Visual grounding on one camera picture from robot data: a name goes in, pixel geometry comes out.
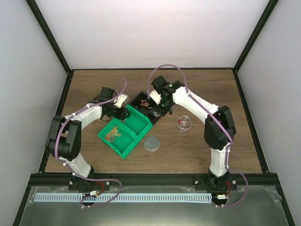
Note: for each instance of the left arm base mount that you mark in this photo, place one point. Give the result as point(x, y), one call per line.
point(83, 185)

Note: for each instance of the metal scoop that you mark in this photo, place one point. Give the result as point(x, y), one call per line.
point(154, 113)

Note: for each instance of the light blue slotted cable duct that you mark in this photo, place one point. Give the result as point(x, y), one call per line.
point(124, 197)

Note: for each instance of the round grey lid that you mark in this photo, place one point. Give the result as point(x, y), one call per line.
point(151, 143)

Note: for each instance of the grey metal front panel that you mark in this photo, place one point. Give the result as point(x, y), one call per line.
point(249, 206)

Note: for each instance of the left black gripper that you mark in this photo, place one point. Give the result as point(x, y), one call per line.
point(121, 116)

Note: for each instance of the green bin with star candies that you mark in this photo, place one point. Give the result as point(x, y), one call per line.
point(122, 145)

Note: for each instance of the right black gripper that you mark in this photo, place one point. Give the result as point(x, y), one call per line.
point(161, 111)

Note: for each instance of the black plastic bin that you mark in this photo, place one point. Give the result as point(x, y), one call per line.
point(144, 104)

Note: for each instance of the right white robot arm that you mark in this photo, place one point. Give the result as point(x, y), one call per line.
point(218, 121)

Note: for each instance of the pile of star candies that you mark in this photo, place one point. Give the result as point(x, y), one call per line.
point(112, 135)

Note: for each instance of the green bin with lollipop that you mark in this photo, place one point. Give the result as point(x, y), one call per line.
point(137, 123)

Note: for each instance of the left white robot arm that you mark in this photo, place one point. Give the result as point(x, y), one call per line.
point(64, 137)

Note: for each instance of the black aluminium frame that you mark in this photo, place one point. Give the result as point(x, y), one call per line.
point(43, 178)

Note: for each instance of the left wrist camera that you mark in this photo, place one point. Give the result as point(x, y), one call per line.
point(122, 99)

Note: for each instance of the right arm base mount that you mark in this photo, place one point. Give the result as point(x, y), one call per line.
point(211, 183)

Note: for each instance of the clear plastic cup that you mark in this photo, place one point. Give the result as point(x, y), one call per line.
point(186, 125)

